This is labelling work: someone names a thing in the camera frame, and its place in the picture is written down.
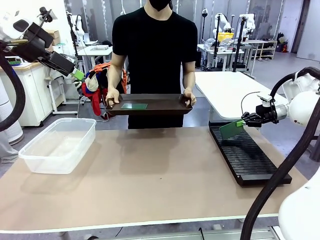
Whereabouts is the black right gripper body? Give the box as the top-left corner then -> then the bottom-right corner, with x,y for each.
255,103 -> 278,127

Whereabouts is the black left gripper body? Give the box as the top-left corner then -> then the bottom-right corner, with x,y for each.
11,43 -> 76,77

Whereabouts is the green perforated PCB board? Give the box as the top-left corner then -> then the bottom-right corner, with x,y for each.
219,120 -> 242,140
121,103 -> 149,111

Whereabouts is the dark brown serving tray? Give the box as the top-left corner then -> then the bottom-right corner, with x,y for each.
104,93 -> 194,116

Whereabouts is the person's left forearm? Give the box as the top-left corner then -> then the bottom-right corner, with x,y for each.
182,61 -> 196,91

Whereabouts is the person's right forearm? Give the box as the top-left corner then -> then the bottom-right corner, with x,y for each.
106,63 -> 125,92

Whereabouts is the person's right hand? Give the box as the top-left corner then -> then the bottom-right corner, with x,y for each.
105,88 -> 121,109

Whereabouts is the person's left hand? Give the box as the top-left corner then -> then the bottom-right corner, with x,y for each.
183,87 -> 198,106

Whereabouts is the colourful clothes pile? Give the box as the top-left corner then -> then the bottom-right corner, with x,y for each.
81,62 -> 128,121

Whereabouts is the white background workbench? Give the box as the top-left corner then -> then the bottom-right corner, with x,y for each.
76,44 -> 114,73
196,43 -> 245,70

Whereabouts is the cardboard box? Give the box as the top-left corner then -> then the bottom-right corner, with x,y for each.
45,29 -> 61,40

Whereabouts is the black slotted PCB rack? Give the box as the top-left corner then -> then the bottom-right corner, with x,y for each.
208,120 -> 293,187

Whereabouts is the white cabinet desk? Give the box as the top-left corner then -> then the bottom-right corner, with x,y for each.
0,62 -> 54,127

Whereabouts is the wooden shelf unit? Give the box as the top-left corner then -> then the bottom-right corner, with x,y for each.
249,39 -> 278,60

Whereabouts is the clear plastic storage box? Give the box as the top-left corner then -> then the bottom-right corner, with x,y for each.
18,117 -> 97,175

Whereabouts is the black tripod stand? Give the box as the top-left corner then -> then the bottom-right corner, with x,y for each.
232,16 -> 248,73

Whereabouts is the person in black t-shirt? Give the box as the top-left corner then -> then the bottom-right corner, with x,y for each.
111,0 -> 198,130

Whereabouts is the yellow plastic bin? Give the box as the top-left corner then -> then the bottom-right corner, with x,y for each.
217,31 -> 235,43

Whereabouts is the black face mask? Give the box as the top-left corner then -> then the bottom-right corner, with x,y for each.
149,0 -> 171,12

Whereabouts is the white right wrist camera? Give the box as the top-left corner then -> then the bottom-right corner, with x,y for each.
256,92 -> 273,103

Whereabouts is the thin black camera cable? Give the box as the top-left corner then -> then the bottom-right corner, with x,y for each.
240,91 -> 261,116

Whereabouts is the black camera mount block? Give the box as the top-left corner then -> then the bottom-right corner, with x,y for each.
24,22 -> 55,48

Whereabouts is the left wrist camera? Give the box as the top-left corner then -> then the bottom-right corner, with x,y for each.
37,6 -> 59,25

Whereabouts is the left arm black cable sleeve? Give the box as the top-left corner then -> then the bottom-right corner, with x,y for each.
0,41 -> 26,133

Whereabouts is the arm black cable sleeve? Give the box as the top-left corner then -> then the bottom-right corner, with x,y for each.
0,41 -> 26,133
240,66 -> 320,240

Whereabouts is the right arm black cable sleeve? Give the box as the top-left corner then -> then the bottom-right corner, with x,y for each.
240,66 -> 320,240

